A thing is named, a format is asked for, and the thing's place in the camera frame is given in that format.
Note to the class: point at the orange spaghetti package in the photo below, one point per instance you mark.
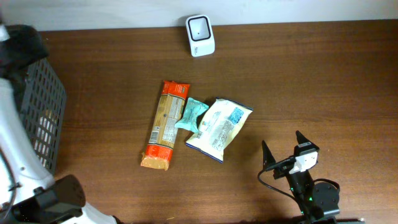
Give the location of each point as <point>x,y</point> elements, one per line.
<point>163,134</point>

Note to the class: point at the dark grey mesh basket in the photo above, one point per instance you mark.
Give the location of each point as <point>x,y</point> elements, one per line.
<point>42,111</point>

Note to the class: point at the teal wipes packet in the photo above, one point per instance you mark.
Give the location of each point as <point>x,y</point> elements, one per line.
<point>193,110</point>

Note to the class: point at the cream snack bag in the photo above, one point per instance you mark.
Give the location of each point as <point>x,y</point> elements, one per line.
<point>218,127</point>

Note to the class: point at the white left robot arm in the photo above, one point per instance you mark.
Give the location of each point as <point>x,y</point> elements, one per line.
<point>29,192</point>

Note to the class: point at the white barcode scanner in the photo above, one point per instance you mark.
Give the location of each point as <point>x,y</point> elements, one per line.
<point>200,35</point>

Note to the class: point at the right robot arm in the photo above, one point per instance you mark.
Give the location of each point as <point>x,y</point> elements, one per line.
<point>317,199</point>

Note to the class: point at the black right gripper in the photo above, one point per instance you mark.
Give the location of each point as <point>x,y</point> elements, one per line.
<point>268,157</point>

